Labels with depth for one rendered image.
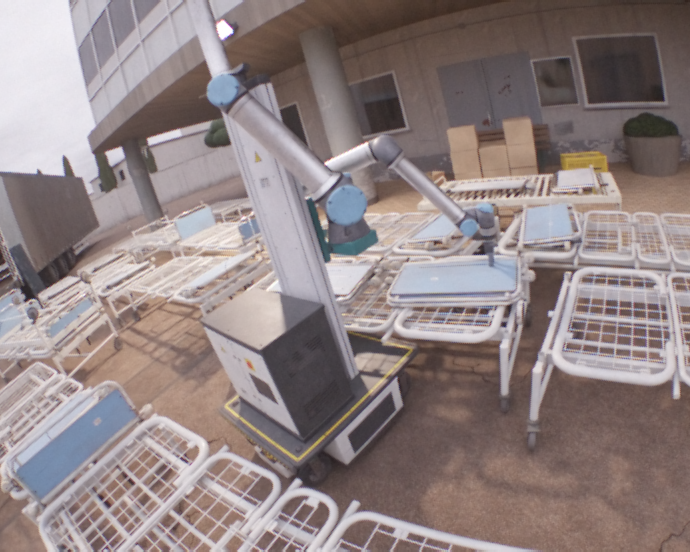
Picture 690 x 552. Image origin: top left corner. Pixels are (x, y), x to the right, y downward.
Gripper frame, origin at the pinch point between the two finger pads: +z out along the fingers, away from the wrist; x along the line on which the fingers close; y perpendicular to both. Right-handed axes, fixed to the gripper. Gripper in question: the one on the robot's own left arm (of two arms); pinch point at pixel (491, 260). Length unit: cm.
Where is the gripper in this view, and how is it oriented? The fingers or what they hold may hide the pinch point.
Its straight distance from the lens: 216.3
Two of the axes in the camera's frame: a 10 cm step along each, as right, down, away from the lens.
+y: 8.8, -0.4, -4.8
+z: 2.7, 8.6, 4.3
